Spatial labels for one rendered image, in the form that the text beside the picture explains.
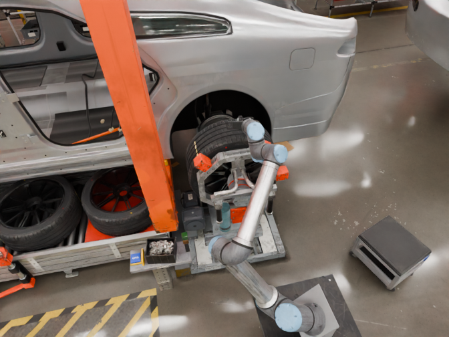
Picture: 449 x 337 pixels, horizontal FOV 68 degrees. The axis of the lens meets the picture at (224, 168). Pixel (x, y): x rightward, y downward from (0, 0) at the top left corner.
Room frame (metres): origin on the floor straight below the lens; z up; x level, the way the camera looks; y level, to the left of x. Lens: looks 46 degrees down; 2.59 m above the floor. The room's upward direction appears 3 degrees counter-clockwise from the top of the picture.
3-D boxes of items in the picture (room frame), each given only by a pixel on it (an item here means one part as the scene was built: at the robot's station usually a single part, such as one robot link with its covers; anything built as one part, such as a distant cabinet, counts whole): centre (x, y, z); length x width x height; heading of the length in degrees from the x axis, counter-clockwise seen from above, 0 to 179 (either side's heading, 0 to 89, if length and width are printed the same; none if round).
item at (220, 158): (1.53, -0.08, 0.85); 0.54 x 0.07 x 0.54; 98
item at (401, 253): (1.29, -1.26, 0.17); 0.43 x 0.36 x 0.34; 30
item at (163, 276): (1.21, 0.52, 0.21); 0.10 x 0.10 x 0.42; 8
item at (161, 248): (1.21, 0.47, 0.51); 0.20 x 0.14 x 0.13; 89
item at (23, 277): (1.24, 1.60, 0.30); 0.09 x 0.05 x 0.50; 98
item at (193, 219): (1.74, 0.29, 0.26); 0.42 x 0.18 x 0.35; 8
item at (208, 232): (1.69, -0.03, 0.13); 0.50 x 0.36 x 0.10; 98
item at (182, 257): (1.21, 0.49, 0.44); 0.43 x 0.17 x 0.03; 98
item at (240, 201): (1.46, -0.09, 0.85); 0.21 x 0.14 x 0.14; 8
